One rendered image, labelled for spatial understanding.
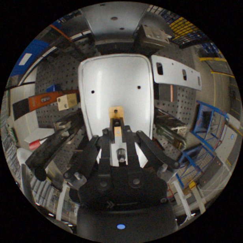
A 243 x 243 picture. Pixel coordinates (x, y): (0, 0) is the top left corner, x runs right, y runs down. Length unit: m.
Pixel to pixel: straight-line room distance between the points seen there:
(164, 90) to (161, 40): 0.18
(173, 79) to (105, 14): 0.28
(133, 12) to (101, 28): 0.10
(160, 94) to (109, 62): 0.19
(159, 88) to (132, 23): 0.23
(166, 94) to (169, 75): 0.07
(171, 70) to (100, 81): 0.23
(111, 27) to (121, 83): 0.18
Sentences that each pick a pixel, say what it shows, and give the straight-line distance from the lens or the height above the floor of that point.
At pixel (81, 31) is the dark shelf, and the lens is 0.33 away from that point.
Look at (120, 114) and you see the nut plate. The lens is 0.22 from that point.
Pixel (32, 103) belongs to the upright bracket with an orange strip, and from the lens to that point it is 0.18.
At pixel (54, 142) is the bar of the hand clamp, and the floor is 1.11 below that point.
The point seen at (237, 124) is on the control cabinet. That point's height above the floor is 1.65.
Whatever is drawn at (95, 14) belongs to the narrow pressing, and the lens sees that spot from 0.21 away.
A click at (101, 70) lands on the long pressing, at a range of 0.25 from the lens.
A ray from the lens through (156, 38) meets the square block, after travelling 0.26.
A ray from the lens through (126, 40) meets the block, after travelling 0.30.
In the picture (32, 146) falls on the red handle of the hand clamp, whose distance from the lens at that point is 0.28.
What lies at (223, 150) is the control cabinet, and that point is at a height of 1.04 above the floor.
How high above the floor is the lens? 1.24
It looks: 68 degrees down
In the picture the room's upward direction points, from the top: 169 degrees clockwise
